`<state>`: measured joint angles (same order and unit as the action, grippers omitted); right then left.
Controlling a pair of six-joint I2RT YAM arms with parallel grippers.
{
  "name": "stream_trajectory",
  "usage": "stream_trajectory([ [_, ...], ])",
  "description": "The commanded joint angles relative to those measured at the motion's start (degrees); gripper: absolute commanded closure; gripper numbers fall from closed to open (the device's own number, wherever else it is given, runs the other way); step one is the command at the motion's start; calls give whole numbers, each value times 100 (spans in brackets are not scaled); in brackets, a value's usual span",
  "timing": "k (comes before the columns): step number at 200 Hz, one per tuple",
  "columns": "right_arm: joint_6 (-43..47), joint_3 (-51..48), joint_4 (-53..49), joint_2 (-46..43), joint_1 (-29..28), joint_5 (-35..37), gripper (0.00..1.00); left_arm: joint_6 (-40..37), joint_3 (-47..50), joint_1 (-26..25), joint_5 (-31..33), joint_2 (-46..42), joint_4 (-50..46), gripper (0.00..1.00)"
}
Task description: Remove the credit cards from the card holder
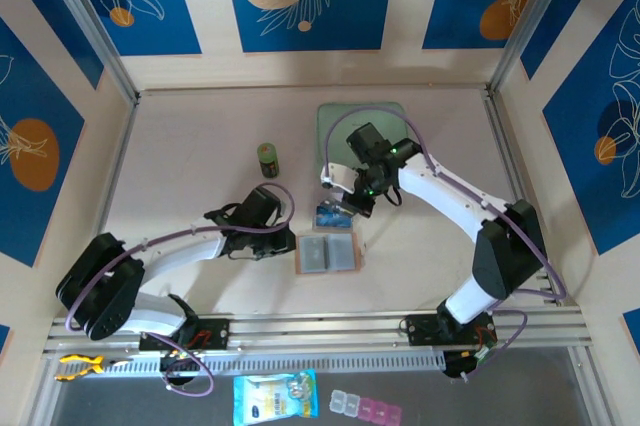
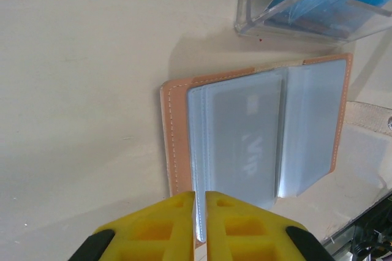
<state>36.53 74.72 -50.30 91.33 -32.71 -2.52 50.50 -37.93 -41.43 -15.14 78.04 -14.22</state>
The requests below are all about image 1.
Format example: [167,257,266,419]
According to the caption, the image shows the blue credit card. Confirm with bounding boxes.
[313,201,352,229]

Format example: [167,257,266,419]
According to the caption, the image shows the dark grey VIP card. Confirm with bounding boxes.
[298,236,328,272]

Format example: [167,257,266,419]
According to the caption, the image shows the brown leather card holder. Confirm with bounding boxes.
[293,231,362,276]

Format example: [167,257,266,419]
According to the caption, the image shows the clear acrylic tray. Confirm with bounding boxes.
[305,176,354,232]

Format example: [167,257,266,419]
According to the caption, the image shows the mint green zip pouch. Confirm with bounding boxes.
[315,102,407,177]

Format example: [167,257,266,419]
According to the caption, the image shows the blue and yellow snack packet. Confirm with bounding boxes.
[232,369,320,423]

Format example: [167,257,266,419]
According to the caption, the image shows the white and pink pill organizer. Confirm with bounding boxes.
[328,389,403,426]

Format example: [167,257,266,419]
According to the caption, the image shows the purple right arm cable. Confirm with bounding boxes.
[323,105,569,383]

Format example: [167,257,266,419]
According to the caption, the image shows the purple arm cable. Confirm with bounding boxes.
[64,183,296,397]
[323,105,569,383]

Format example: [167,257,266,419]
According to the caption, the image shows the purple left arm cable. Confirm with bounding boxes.
[64,183,296,397]

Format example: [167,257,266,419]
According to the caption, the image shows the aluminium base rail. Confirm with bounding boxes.
[42,310,596,360]

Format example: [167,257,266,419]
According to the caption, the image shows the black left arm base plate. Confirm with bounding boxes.
[138,315,232,352]

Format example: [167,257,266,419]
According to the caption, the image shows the slotted grey cable duct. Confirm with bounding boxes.
[104,350,446,377]

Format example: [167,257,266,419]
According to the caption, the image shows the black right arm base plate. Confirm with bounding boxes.
[403,313,499,347]

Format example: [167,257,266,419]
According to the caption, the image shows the aluminium table edge rail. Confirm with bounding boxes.
[73,95,142,318]
[482,88,564,307]

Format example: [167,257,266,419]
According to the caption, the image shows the yellow handled pliers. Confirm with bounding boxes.
[54,353,134,382]

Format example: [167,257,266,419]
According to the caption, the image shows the aluminium corner post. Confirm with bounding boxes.
[487,0,585,95]
[35,0,140,105]

